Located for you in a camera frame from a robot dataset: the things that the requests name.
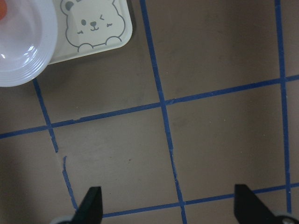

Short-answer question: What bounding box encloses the orange fruit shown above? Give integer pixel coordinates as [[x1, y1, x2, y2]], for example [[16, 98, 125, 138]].
[[0, 0, 7, 20]]

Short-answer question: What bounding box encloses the cream bear tray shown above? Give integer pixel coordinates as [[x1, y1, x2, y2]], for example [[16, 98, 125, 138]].
[[50, 0, 133, 64]]

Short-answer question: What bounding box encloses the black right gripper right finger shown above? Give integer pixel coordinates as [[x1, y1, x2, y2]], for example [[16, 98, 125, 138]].
[[234, 184, 278, 224]]

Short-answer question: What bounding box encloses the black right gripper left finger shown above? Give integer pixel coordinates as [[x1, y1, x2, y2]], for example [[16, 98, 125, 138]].
[[72, 187, 103, 224]]

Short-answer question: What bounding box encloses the white round plate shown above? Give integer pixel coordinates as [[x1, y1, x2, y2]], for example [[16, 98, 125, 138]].
[[0, 0, 58, 87]]

